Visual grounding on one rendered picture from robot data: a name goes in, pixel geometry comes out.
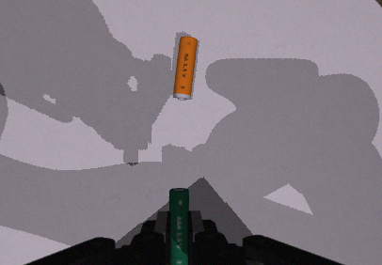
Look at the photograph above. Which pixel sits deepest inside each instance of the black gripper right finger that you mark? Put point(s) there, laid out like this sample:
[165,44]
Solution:
[207,246]

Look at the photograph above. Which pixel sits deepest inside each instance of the orange battery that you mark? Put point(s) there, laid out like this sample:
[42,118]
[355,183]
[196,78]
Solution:
[185,68]

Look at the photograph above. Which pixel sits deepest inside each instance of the green aaa battery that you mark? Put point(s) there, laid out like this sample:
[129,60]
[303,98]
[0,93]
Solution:
[179,208]

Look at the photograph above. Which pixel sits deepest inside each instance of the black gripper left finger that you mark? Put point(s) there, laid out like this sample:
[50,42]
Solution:
[101,251]

